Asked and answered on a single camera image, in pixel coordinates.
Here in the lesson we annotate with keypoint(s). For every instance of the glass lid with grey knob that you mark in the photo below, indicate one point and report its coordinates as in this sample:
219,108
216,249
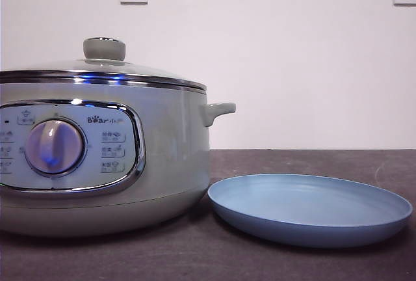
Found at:
104,50

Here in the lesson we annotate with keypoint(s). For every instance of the pale green electric steamer pot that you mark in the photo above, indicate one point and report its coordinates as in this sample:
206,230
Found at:
175,151

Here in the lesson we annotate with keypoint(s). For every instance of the blue round plate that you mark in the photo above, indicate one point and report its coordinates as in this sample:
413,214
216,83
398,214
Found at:
305,203

